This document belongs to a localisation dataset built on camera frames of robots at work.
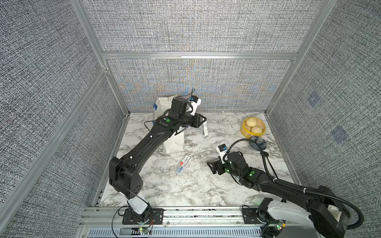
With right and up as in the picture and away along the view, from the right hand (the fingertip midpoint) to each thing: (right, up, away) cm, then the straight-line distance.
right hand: (212, 156), depth 82 cm
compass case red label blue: (-19, -8, +6) cm, 21 cm away
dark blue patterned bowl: (+31, +4, +17) cm, 36 cm away
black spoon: (+36, -1, +13) cm, 38 cm away
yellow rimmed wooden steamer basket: (+26, +14, +21) cm, 36 cm away
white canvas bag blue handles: (-22, +6, +12) cm, 26 cm away
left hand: (-4, +22, -7) cm, 23 cm away
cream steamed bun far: (+31, +20, +22) cm, 43 cm away
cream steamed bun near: (+32, +15, +19) cm, 40 cm away
